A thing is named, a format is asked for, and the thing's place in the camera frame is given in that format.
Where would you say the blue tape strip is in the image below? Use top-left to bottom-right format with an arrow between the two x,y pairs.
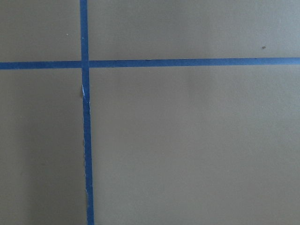
79,0 -> 95,225
0,57 -> 300,70

